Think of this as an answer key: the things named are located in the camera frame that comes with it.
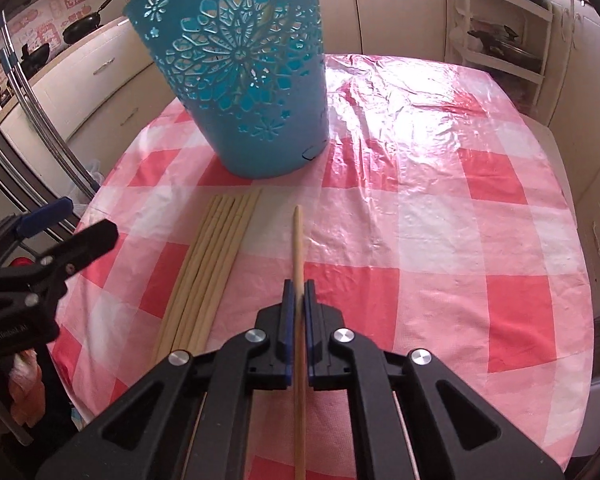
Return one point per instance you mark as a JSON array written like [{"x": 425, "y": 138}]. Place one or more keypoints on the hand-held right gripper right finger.
[{"x": 310, "y": 332}]

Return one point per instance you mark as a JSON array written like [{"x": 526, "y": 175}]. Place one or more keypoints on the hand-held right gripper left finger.
[{"x": 286, "y": 332}]

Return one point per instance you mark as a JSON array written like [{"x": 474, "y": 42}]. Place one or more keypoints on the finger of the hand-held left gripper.
[
  {"x": 45, "y": 215},
  {"x": 87, "y": 242}
]

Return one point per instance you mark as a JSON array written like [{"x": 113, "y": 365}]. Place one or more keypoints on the tan wooden chopstick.
[{"x": 297, "y": 250}]

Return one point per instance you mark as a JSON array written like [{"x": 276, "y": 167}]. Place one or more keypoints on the bundle of pale chopsticks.
[{"x": 215, "y": 270}]

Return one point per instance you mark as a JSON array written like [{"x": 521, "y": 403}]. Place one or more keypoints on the teal perforated plastic basket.
[{"x": 240, "y": 85}]

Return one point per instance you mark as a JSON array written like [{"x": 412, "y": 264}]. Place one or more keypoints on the person's left hand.
[{"x": 22, "y": 385}]

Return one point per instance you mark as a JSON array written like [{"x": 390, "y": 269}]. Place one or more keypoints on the white plastic trash bag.
[{"x": 94, "y": 175}]

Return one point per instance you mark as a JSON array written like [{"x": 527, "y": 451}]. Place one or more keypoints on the pink checked plastic tablecloth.
[{"x": 420, "y": 200}]

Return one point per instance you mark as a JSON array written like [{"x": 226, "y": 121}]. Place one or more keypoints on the white tiered storage cart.
[{"x": 517, "y": 76}]

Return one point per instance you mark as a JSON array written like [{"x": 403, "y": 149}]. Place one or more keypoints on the cream kitchen base cabinets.
[{"x": 405, "y": 10}]

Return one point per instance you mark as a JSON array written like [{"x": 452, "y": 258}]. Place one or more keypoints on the steel pan with glass lid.
[{"x": 505, "y": 50}]

